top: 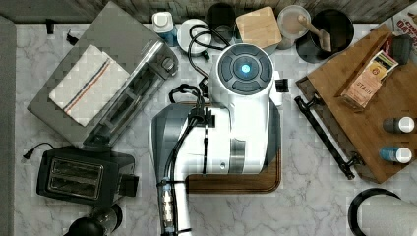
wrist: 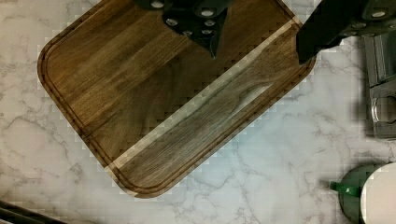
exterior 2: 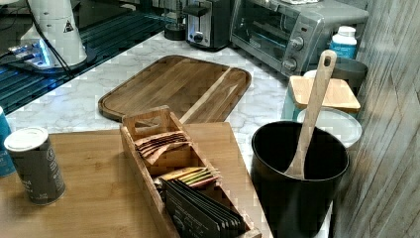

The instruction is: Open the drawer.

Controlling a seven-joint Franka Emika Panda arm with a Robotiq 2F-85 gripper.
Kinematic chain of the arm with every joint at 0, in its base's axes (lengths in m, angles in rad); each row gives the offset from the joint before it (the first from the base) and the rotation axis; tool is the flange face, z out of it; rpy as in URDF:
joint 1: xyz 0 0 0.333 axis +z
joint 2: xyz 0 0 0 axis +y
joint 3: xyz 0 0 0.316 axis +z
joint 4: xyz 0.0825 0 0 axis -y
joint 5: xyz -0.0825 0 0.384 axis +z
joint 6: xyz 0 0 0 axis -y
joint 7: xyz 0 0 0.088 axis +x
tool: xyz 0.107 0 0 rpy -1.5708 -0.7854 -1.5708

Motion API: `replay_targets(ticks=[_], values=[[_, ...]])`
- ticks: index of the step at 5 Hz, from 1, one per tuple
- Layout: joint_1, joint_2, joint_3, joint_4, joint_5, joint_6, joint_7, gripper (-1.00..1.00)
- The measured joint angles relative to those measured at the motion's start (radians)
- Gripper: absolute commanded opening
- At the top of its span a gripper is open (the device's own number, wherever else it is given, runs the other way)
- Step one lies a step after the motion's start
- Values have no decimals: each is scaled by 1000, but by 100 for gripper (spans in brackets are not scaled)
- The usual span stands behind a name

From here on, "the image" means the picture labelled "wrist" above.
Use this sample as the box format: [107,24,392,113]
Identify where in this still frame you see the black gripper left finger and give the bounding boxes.
[134,0,233,59]

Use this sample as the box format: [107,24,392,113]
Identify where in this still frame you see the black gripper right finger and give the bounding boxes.
[296,0,396,64]

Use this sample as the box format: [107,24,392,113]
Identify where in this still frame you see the grey toaster oven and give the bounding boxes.
[364,32,396,140]

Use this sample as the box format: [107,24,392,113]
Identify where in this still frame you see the wooden cutting board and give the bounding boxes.
[37,0,312,198]

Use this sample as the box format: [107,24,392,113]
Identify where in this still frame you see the teal canister with wooden lid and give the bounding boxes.
[330,162,396,224]

